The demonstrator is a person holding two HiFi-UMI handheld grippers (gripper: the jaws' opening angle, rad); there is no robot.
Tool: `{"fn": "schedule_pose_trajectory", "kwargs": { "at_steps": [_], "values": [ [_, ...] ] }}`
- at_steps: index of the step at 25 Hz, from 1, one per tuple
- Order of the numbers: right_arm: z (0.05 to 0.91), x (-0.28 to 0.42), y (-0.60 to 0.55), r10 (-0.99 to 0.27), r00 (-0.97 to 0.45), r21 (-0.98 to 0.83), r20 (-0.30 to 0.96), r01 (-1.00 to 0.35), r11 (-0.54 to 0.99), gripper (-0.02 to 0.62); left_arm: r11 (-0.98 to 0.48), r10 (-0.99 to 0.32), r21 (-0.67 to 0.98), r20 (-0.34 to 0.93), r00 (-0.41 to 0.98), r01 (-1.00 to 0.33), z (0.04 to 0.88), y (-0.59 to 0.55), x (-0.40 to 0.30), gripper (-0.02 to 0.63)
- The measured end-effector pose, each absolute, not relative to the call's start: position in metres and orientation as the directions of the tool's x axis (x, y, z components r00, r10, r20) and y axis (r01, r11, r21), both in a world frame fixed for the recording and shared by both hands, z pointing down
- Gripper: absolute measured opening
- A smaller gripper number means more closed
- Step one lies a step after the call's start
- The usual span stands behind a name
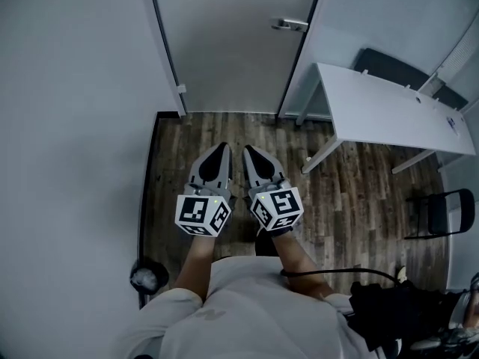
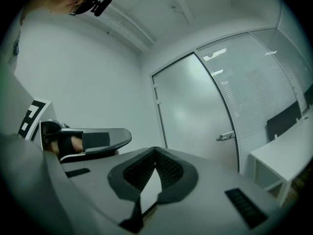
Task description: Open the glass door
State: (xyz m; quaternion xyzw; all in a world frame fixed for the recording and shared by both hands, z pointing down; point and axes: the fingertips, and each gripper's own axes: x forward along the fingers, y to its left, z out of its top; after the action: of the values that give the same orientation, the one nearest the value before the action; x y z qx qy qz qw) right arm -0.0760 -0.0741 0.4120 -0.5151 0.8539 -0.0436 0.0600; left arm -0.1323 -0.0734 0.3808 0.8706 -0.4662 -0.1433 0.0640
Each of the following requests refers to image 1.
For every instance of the white desk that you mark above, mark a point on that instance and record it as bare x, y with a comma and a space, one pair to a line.
374, 107

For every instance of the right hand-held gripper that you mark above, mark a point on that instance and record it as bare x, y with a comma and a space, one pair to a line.
280, 208

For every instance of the black baseboard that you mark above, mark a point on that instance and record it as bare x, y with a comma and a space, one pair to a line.
146, 200

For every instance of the grey door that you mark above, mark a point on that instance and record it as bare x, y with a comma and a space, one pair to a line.
164, 32

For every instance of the person's white T-shirt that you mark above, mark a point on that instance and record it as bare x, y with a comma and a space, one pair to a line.
243, 312

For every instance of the person's right forearm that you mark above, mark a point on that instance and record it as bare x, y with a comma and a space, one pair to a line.
299, 260

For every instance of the small blue white card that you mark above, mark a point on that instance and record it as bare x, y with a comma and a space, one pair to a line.
452, 123

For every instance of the window with white blinds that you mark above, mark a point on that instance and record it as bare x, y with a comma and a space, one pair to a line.
467, 51

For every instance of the person's black trousers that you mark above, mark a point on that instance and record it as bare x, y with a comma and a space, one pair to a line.
265, 245

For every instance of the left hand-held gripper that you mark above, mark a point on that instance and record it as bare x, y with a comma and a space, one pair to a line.
194, 211

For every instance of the black bag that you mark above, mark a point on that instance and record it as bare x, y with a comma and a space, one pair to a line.
393, 312

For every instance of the black waste bin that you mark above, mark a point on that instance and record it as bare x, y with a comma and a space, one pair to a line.
149, 277

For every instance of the black folding chair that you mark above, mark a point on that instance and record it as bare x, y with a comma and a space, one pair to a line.
445, 211

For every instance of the person's left forearm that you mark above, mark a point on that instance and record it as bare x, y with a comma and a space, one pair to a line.
194, 267

